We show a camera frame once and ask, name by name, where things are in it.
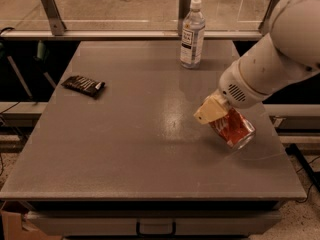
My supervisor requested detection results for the black snack bar wrapper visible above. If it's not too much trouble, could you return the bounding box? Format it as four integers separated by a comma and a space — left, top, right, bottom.
62, 75, 105, 97

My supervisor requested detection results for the black drawer handle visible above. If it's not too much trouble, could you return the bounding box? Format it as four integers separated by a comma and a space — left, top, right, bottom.
136, 222, 176, 237

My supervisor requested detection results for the metal railing bar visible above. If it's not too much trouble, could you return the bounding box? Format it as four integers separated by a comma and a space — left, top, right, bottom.
1, 30, 262, 41

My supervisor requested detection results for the right metal bracket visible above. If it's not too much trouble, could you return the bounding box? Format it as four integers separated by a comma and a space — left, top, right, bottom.
258, 0, 280, 35

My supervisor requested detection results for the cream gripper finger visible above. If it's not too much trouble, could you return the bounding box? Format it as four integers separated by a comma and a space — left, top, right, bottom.
194, 93, 231, 124

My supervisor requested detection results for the clear plastic water bottle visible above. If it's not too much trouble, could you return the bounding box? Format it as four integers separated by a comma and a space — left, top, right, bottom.
180, 0, 206, 69

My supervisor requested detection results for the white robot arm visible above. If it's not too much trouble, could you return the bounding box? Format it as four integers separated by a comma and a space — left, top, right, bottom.
194, 0, 320, 124

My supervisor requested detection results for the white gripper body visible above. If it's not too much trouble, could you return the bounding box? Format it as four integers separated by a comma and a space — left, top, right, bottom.
218, 60, 267, 108

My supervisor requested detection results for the grey table drawer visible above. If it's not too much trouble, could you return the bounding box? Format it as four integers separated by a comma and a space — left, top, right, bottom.
27, 210, 281, 237

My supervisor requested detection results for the red crushed coke can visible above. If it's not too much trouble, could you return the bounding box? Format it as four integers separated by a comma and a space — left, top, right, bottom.
209, 108, 256, 150

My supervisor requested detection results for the middle metal bracket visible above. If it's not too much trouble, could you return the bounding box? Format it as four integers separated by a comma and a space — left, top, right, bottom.
178, 0, 191, 35

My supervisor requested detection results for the left metal bracket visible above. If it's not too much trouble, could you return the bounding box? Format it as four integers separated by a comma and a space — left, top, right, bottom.
40, 0, 66, 36

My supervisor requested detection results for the cardboard box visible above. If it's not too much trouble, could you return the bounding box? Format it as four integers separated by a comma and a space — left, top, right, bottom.
1, 201, 62, 240

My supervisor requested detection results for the metal bracket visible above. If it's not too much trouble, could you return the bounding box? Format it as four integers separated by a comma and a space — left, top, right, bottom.
178, 0, 191, 35
258, 0, 280, 35
40, 0, 66, 36

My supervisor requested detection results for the black cable on floor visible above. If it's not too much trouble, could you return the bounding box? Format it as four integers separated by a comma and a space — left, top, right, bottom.
286, 143, 320, 204

